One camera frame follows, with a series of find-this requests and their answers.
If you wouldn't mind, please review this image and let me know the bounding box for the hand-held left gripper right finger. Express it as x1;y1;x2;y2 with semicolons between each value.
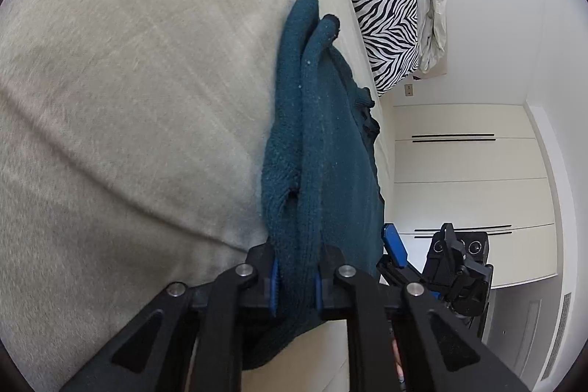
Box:
314;245;529;392

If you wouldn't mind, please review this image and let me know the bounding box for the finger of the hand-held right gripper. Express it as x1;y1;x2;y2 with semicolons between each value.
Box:
376;223;435;297
438;222;475;283

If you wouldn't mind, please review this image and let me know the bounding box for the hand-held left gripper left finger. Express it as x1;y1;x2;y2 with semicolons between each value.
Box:
60;242;281;392

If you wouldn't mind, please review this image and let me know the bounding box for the dark green sweater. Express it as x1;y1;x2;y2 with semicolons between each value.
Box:
239;0;387;373

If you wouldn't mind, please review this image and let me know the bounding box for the white wardrobe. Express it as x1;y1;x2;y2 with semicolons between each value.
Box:
392;102;562;291

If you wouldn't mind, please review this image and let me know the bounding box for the white vent grille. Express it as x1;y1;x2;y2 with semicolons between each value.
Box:
539;293;573;380

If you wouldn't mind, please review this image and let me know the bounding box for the beige bed sheet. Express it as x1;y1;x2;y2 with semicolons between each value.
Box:
0;0;397;392

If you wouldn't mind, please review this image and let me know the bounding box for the zebra striped pillow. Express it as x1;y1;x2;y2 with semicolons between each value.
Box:
331;0;422;97

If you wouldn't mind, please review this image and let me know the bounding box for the black wardrobe handle pair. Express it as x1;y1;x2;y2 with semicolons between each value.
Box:
412;134;497;143

